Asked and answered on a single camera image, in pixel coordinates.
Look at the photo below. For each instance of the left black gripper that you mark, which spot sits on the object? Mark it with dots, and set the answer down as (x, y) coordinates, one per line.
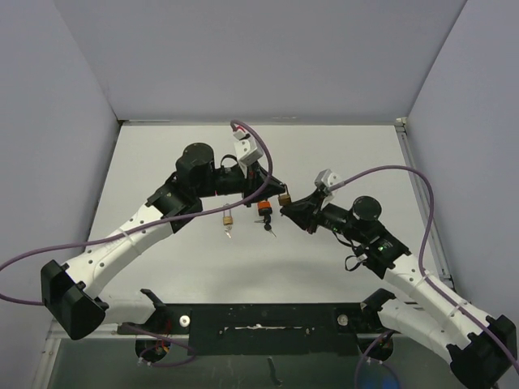
(253, 180)

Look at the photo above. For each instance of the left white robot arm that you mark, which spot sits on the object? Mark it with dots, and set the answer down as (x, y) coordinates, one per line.
(73, 291)

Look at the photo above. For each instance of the brass padlock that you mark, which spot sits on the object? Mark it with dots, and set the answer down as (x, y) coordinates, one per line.
(284, 198)
(227, 219)

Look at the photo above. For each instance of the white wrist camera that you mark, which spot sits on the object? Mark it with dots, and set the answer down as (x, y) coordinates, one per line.
(247, 150)
(325, 180)

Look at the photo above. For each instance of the aluminium frame rail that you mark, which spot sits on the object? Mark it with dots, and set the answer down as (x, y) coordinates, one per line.
(422, 197)

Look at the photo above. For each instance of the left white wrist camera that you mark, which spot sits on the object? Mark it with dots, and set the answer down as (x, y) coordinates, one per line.
(247, 150)

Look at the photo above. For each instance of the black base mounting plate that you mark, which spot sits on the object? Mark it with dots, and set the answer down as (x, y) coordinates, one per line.
(253, 329)

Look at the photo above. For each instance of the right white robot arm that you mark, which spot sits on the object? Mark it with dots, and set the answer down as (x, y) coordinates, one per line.
(478, 348)

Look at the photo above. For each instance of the black headed keys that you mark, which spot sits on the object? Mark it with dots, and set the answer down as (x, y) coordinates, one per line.
(266, 222)

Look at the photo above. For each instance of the orange black padlock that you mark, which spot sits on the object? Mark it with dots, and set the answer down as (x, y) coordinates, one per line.
(264, 208)

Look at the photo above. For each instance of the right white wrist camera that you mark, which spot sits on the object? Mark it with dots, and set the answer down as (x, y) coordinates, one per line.
(325, 180)

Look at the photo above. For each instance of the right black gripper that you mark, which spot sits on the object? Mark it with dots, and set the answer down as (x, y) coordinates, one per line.
(305, 219)

